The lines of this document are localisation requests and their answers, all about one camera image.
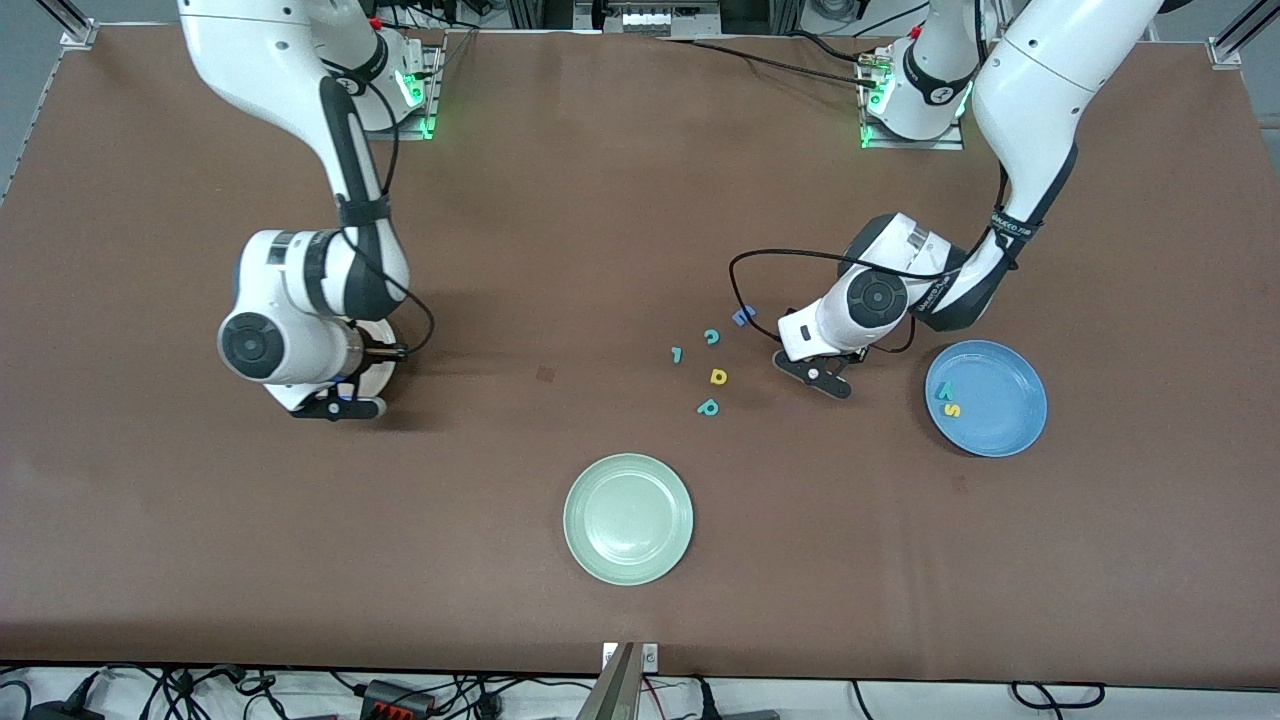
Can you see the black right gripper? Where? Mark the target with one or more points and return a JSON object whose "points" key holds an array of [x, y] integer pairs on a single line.
{"points": [[368, 340]]}

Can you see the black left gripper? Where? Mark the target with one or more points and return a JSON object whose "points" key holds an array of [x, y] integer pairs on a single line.
{"points": [[853, 358]]}

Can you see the blue letter E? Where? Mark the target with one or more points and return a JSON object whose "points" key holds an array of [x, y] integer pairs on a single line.
{"points": [[742, 316]]}

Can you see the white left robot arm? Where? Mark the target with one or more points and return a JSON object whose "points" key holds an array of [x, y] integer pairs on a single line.
{"points": [[1040, 90]]}

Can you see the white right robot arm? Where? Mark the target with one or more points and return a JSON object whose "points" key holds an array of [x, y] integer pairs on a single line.
{"points": [[260, 60]]}

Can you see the beige round plate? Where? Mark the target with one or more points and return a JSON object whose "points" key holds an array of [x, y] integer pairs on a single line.
{"points": [[388, 375]]}

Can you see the blue round plate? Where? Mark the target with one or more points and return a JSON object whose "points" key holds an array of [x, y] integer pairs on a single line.
{"points": [[1000, 400]]}

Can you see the brown table cover sheet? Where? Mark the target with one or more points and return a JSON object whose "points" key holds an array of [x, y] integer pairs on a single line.
{"points": [[200, 550]]}

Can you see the pale green round plate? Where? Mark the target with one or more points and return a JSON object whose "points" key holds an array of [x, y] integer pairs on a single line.
{"points": [[628, 520]]}

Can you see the black orange power strip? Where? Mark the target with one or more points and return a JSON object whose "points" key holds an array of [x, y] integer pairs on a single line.
{"points": [[400, 697]]}

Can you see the black power plug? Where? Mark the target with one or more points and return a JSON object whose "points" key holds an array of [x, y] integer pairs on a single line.
{"points": [[705, 700]]}

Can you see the metal equipment rack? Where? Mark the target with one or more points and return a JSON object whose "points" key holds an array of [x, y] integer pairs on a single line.
{"points": [[650, 18]]}

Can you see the aluminium corner profile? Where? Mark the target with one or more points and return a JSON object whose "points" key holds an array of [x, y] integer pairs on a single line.
{"points": [[75, 25], [1235, 40]]}

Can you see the black power adapter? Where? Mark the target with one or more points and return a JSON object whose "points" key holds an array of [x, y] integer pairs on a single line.
{"points": [[60, 712]]}

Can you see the aluminium camera stand post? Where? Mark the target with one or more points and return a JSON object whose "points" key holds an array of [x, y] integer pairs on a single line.
{"points": [[612, 690]]}

